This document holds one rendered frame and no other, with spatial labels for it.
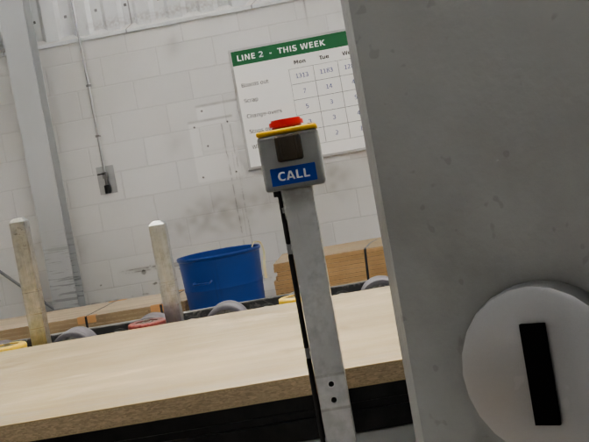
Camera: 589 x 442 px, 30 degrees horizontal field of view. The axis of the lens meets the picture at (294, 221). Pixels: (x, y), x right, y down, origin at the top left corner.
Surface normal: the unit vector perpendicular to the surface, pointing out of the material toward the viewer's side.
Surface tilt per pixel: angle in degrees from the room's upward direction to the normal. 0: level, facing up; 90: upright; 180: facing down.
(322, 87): 90
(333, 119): 90
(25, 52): 90
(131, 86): 90
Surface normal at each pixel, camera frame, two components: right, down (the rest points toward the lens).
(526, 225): -0.58, 0.15
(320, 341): -0.04, 0.06
